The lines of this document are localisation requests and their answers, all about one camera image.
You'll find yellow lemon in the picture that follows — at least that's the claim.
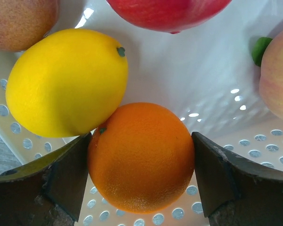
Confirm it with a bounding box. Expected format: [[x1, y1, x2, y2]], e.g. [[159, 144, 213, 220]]
[[6, 29, 128, 138]]

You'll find pink yellow peach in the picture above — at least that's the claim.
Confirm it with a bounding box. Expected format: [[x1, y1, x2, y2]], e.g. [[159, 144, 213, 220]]
[[251, 31, 283, 119]]

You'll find brown kiwi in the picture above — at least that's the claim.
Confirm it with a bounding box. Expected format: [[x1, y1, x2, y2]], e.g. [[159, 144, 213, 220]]
[[0, 0, 60, 52]]

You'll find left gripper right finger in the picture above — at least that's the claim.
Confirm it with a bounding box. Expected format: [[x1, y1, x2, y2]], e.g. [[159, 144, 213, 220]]
[[191, 132, 283, 226]]

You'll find orange fruit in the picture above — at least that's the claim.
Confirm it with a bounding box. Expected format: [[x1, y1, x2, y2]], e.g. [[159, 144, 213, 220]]
[[88, 102, 195, 214]]

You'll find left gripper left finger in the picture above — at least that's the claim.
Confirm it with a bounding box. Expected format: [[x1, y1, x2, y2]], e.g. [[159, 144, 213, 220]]
[[0, 133, 92, 226]]

